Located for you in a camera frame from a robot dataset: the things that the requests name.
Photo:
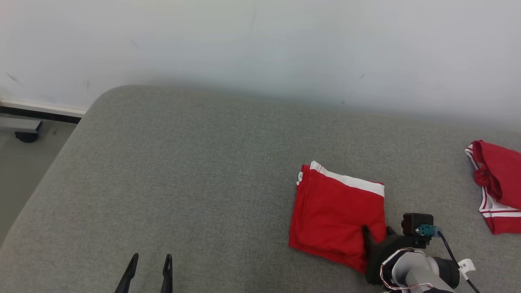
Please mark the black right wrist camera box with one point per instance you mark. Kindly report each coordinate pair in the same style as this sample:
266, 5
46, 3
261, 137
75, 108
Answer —
419, 219

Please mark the red basketball jersey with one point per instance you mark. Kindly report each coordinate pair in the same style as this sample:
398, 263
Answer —
502, 175

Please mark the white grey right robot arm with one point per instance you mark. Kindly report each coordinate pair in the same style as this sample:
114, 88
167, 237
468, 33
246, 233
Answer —
419, 268

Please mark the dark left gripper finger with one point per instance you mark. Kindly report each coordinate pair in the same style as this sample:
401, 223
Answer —
167, 276
128, 276

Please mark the red shorts with white trim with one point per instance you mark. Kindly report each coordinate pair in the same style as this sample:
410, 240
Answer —
329, 215

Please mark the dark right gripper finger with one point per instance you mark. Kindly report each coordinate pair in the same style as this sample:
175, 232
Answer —
391, 232
368, 242

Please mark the grey fabric sofa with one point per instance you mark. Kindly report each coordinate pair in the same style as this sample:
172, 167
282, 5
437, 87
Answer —
183, 183

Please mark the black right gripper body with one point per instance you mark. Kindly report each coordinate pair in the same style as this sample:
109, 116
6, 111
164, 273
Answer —
376, 260

